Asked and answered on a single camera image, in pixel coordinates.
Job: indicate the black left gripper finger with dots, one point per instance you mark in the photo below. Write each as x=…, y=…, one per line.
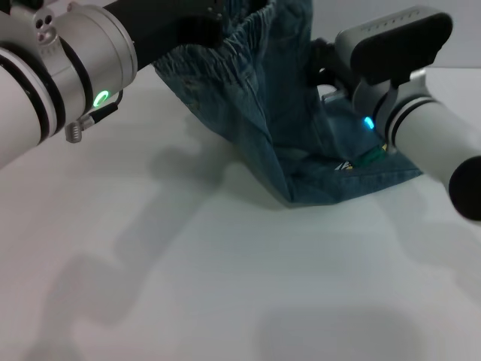
x=199, y=32

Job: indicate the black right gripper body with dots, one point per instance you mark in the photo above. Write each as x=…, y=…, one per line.
x=323, y=56

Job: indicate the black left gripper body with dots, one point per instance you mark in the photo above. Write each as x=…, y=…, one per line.
x=154, y=26

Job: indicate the blue denim shorts with cartoon print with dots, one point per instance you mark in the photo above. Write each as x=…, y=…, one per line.
x=244, y=94

